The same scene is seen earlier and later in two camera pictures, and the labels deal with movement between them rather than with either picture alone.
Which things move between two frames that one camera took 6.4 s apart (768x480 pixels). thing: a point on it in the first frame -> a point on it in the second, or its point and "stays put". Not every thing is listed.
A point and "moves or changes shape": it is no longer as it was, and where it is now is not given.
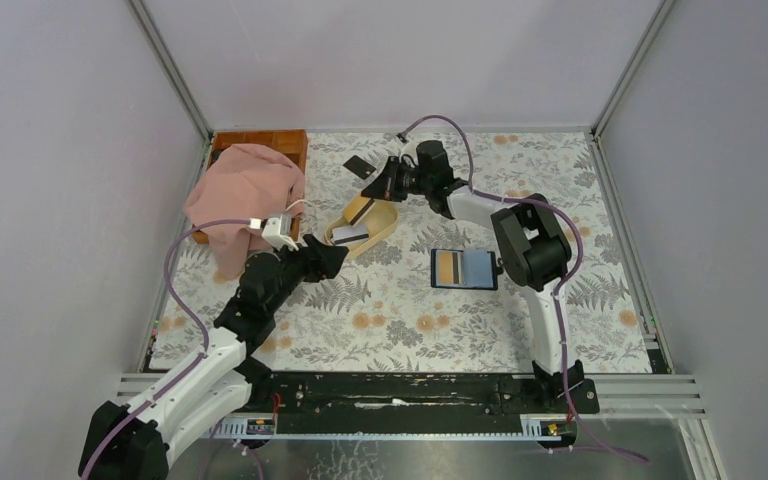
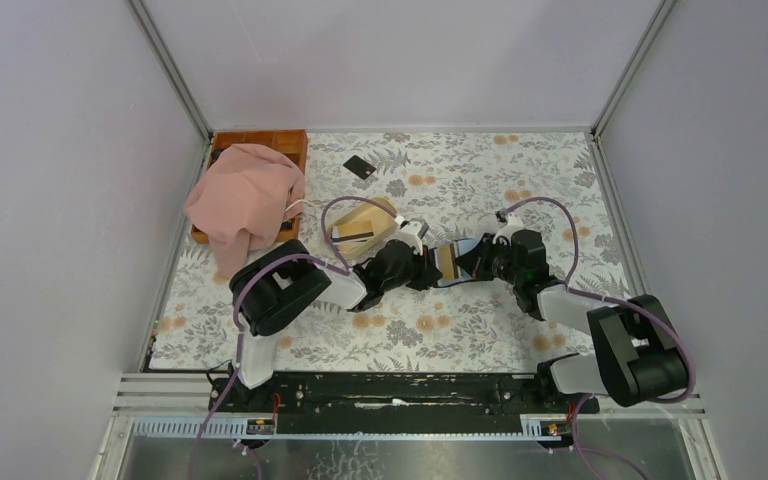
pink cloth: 242,182 stays put
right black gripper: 383,187 -> 475,261
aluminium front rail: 263,427 stays put
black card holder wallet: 464,269 moves or changes shape
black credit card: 359,167 stays put
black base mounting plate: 405,400 stays put
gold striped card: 449,267 stays put
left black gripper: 326,260 -> 427,274
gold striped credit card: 356,207 -> 359,229
